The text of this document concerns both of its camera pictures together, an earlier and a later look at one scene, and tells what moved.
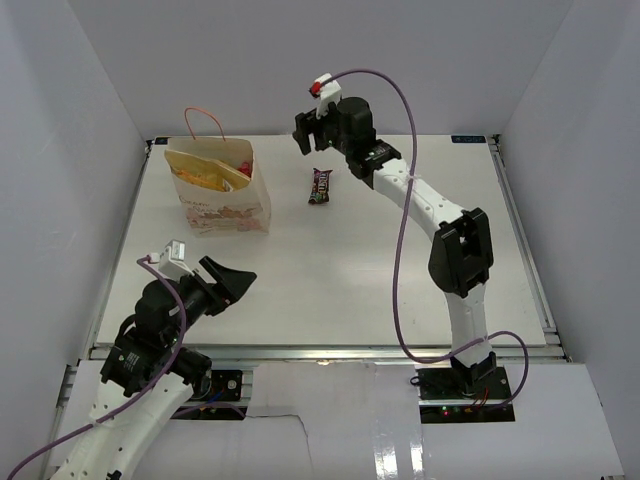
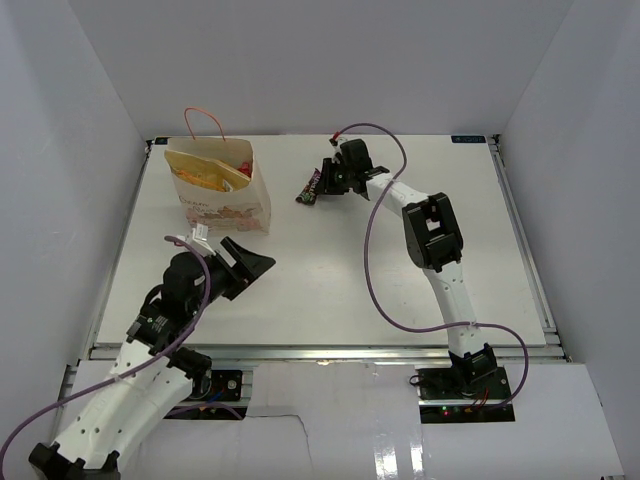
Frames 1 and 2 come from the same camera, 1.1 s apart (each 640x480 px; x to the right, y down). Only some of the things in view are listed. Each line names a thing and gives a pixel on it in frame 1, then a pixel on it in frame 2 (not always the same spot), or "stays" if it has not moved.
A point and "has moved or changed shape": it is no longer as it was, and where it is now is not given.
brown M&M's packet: x=320 y=186 has moved or changed shape
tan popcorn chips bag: x=211 y=174 stays
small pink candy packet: x=245 y=167 stays
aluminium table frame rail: x=349 y=353 stays
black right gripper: x=309 y=123 -> x=327 y=184
